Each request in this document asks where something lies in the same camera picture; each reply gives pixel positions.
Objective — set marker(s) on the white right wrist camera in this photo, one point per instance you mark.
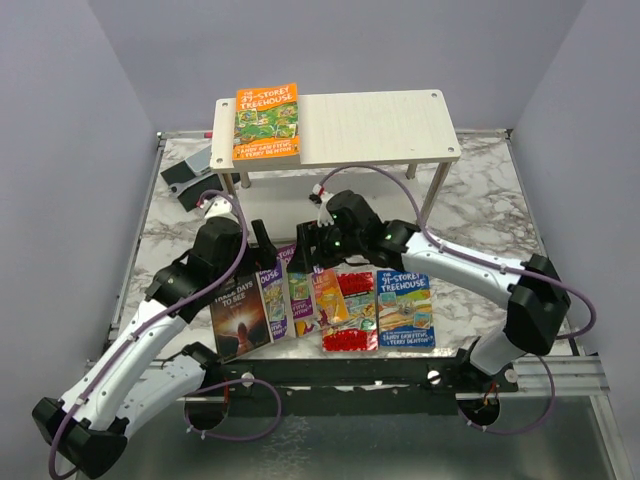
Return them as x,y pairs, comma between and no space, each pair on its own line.
320,197

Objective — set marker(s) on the black foam block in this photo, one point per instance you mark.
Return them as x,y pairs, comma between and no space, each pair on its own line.
190,198

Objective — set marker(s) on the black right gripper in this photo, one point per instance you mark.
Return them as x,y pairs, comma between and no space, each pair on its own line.
309,235

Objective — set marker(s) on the blue 91-storey treehouse book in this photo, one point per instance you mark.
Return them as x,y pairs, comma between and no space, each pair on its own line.
405,314

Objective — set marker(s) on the silver metal wrench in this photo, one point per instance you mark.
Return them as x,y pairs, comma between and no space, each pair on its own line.
178,188

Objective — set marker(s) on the white two-tier shelf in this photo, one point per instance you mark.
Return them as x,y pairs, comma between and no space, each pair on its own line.
395,148

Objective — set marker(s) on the purple treehouse book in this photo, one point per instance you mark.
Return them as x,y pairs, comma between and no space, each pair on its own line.
276,301
299,288

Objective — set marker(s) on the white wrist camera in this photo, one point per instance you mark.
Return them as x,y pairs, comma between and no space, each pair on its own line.
320,197
216,207

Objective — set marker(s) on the grey white device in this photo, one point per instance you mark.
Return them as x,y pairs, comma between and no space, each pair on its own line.
199,162

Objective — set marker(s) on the dark three days book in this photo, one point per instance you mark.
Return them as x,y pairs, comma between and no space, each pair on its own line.
239,319

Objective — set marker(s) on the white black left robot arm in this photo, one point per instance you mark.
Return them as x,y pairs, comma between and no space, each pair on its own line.
90,425

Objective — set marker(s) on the red treehouse book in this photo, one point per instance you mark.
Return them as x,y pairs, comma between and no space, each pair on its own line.
359,331

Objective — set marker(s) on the purple treehouse book front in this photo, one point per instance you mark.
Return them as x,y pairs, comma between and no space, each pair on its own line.
276,301

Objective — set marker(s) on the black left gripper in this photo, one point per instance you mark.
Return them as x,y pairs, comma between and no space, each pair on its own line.
265,255

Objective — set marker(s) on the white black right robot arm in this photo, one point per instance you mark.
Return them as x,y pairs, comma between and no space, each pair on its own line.
530,291

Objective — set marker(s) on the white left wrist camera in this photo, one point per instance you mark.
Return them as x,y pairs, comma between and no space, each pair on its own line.
216,207

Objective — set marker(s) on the orange 39-storey treehouse book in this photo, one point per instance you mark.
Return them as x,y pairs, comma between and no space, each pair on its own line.
266,126

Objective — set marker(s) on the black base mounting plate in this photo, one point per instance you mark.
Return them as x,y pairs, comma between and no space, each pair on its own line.
351,387

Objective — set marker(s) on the purple treehouse book rear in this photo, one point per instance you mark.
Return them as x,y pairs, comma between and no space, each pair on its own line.
299,288

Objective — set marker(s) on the roald dahl charlie book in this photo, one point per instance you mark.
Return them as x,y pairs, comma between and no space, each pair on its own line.
329,302

